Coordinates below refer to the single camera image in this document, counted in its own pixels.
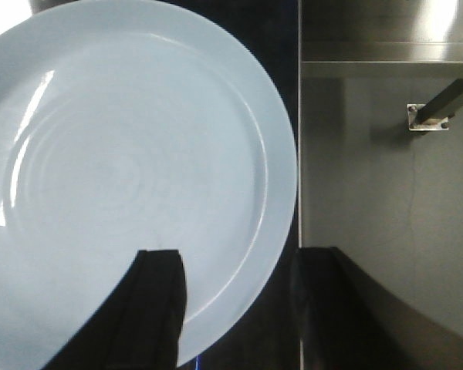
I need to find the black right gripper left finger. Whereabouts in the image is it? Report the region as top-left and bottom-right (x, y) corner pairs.
(45, 250), (187, 369)

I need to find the dark table leg with bracket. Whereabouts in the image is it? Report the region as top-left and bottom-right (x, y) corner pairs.
(407, 79), (463, 133)

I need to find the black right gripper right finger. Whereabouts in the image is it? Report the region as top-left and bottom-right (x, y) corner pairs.
(294, 247), (463, 369)

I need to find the light blue plate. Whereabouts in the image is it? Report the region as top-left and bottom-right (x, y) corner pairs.
(0, 1), (297, 369)

